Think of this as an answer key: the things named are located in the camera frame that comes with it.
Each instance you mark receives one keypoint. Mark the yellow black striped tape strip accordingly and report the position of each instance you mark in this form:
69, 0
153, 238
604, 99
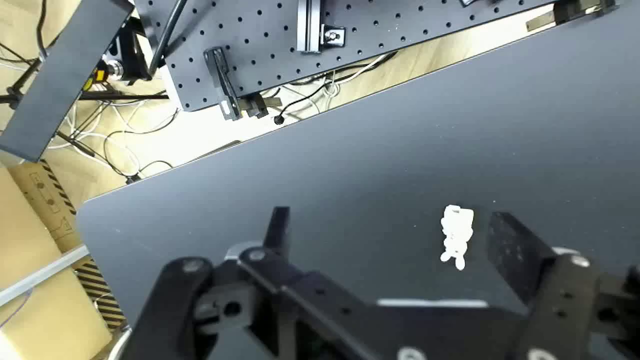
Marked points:
61, 221

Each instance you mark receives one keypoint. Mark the black stand with legs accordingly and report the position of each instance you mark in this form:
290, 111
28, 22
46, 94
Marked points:
127, 56

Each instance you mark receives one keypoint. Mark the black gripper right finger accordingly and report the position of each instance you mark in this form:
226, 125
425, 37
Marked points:
526, 257

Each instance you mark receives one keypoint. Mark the white aluminium rail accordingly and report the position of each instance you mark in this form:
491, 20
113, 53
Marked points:
40, 274

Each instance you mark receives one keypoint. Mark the dark grey flat panel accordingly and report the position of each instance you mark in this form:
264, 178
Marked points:
62, 72

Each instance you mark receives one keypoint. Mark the grey perforated breadboard plate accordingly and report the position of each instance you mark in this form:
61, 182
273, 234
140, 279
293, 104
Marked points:
267, 33

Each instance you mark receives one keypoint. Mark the white toy figure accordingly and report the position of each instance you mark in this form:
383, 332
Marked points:
456, 232

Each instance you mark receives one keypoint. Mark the silver aluminium extrusion post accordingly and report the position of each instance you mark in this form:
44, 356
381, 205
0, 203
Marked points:
309, 24

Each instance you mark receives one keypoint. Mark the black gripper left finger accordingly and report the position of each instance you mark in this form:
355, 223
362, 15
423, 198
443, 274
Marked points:
293, 286

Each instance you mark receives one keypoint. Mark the black clamp on breadboard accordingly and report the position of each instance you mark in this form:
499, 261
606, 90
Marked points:
221, 77

